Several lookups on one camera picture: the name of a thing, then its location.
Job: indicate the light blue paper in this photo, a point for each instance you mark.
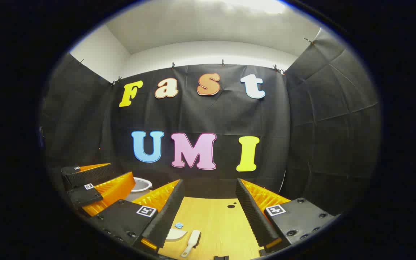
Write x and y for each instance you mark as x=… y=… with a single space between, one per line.
x=179 y=225

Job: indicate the small grey broom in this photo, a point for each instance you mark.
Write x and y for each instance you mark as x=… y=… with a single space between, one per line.
x=192 y=240

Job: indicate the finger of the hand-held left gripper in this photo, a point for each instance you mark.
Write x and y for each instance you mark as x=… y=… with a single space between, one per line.
x=85 y=195
x=92 y=175

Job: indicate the grey dustpan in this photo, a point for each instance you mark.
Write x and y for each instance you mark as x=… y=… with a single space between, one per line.
x=175 y=235

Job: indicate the white garbage bin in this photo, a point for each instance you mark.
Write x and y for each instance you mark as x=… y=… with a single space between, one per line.
x=141 y=186

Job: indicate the wooden desktop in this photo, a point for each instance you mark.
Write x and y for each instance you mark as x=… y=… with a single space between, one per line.
x=222 y=224

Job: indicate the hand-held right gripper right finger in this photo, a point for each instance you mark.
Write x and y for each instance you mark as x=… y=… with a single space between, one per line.
x=251 y=213

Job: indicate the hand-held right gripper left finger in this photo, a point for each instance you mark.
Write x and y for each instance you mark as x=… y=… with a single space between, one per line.
x=168 y=213

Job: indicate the black backdrop cloth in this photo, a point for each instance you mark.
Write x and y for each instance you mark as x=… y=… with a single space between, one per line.
x=208 y=115

